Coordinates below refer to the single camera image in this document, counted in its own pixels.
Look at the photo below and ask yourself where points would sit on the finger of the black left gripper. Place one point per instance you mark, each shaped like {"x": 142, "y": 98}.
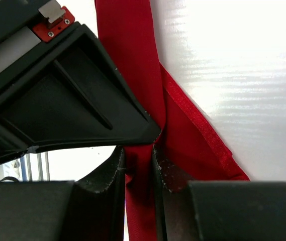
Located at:
{"x": 68, "y": 94}

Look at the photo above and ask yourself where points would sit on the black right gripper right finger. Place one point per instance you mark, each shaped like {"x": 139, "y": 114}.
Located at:
{"x": 175, "y": 212}

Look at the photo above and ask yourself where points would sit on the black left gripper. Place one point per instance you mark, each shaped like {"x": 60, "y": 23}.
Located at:
{"x": 28, "y": 31}

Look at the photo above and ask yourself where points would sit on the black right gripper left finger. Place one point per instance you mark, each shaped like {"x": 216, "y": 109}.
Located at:
{"x": 97, "y": 203}

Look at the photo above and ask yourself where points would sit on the red cloth napkin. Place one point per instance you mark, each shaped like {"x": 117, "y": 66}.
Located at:
{"x": 126, "y": 31}

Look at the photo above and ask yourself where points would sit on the aluminium mounting rail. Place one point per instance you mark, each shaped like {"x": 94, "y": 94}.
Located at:
{"x": 34, "y": 167}

